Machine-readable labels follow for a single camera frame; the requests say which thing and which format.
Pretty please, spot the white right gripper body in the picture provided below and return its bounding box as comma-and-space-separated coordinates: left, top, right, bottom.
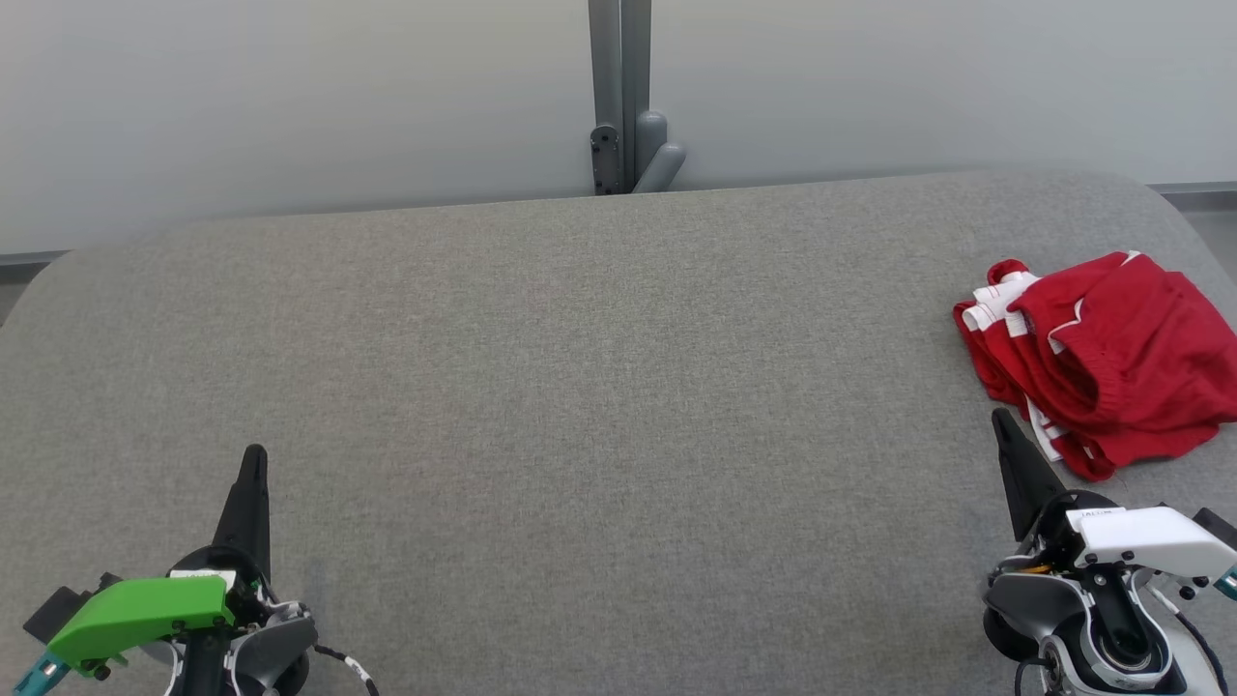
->
1015, 491, 1237, 586

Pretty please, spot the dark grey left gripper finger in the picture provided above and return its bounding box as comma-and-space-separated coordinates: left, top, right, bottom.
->
213, 444, 273, 583

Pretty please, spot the grey metal post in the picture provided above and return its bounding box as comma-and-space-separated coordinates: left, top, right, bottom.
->
588, 0, 688, 196

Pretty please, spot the red shorts white stripe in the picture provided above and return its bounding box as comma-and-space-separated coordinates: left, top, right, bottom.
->
1007, 251, 1237, 473

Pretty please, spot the black left arm cable teal connector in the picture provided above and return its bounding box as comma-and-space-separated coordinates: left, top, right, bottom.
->
12, 643, 380, 696

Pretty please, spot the red white lettered jersey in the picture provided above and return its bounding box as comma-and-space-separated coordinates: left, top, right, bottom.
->
952, 258, 1117, 482

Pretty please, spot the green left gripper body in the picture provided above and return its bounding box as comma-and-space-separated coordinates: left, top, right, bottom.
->
46, 546, 273, 680

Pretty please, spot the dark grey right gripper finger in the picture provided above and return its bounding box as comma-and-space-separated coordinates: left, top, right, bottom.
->
992, 407, 1066, 543

